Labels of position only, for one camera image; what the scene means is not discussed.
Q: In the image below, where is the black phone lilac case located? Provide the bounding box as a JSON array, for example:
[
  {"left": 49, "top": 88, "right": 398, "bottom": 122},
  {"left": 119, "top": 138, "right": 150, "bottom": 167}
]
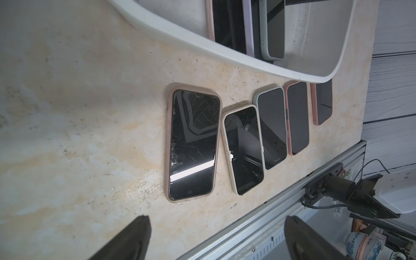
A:
[{"left": 242, "top": 0, "right": 262, "bottom": 59}]

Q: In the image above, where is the white plastic storage box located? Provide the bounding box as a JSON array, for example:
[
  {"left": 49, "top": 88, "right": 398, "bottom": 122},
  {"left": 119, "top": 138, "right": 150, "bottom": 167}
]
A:
[{"left": 112, "top": 1, "right": 355, "bottom": 83}]

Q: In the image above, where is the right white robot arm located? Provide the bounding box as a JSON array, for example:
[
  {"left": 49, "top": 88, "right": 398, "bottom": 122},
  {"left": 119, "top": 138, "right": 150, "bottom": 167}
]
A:
[{"left": 322, "top": 171, "right": 416, "bottom": 219}]

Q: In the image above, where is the black phone pink case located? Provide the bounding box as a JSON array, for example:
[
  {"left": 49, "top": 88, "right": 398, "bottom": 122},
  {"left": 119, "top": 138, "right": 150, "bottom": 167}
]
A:
[
  {"left": 284, "top": 82, "right": 309, "bottom": 156},
  {"left": 310, "top": 80, "right": 333, "bottom": 126}
]

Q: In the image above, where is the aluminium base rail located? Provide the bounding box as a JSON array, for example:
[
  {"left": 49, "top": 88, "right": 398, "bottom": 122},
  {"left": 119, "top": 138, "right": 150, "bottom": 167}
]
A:
[{"left": 180, "top": 141, "right": 366, "bottom": 260}]

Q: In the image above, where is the black phone green case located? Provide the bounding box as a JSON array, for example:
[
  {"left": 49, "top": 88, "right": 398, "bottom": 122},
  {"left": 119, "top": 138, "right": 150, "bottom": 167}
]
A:
[{"left": 252, "top": 87, "right": 288, "bottom": 170}]

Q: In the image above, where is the black phone cream case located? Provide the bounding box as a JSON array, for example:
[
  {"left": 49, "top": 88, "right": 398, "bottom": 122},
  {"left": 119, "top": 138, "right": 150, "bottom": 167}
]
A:
[{"left": 222, "top": 105, "right": 265, "bottom": 196}]

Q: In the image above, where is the cracked phone pink case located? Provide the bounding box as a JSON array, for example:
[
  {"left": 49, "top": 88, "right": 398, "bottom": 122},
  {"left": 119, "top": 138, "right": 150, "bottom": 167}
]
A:
[{"left": 164, "top": 84, "right": 222, "bottom": 203}]

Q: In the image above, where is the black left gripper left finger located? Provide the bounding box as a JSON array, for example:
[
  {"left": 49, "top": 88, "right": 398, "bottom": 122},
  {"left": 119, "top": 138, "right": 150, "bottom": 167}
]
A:
[{"left": 89, "top": 216, "right": 152, "bottom": 260}]

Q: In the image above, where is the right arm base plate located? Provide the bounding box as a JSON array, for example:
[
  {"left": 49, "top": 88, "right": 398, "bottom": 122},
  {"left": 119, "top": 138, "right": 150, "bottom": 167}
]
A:
[{"left": 301, "top": 162, "right": 343, "bottom": 210}]

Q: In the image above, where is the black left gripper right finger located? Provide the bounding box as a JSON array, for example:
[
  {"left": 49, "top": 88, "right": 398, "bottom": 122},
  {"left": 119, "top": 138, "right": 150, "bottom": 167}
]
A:
[{"left": 284, "top": 216, "right": 350, "bottom": 260}]

